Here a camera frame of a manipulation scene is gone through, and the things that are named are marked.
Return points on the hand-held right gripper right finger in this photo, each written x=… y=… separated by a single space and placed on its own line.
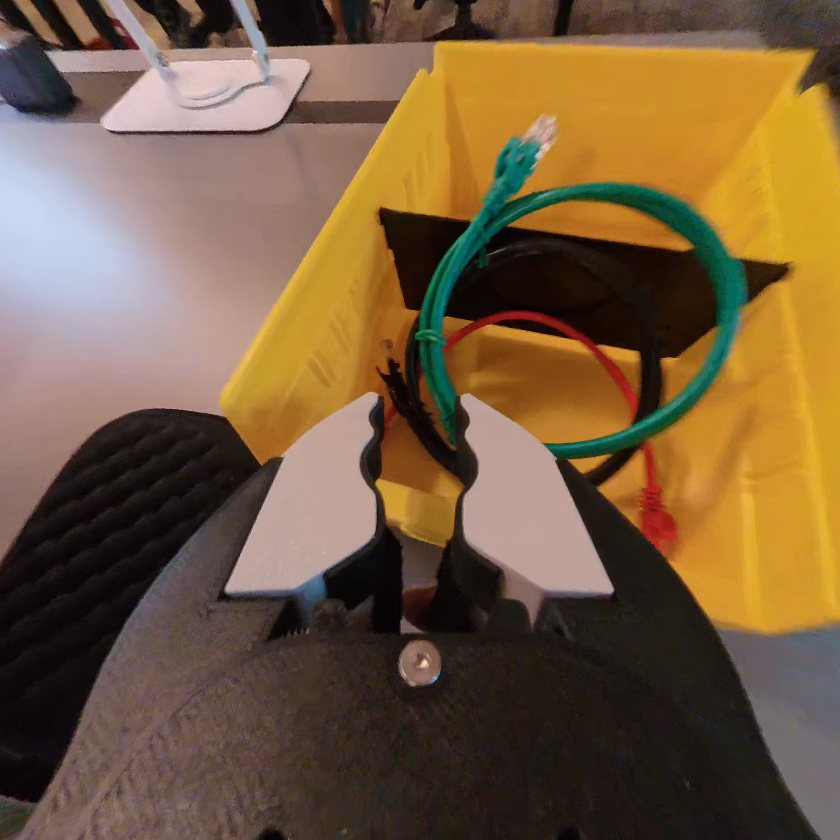
x=531 y=525

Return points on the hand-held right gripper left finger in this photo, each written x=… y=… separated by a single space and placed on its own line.
x=308 y=518

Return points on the yellow plastic bin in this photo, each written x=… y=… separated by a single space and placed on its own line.
x=754 y=394

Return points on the grey desk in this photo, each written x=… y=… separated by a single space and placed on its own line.
x=131 y=262

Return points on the black mesh pad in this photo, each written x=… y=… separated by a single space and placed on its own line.
x=98 y=525

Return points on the black bin divider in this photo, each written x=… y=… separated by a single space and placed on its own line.
x=656 y=302

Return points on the instruction sign on white stand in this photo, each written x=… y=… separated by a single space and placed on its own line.
x=210 y=98

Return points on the large grey power box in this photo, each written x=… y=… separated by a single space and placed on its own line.
x=33 y=79

